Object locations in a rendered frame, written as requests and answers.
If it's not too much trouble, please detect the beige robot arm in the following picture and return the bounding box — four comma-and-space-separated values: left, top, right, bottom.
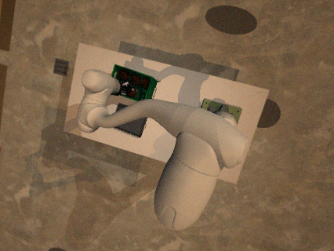
77, 69, 249, 231

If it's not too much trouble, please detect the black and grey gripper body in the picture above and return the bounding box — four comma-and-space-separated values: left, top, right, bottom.
116, 82, 125, 94

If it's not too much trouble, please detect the dark green crate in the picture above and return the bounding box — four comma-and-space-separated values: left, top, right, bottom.
111, 64, 157, 101

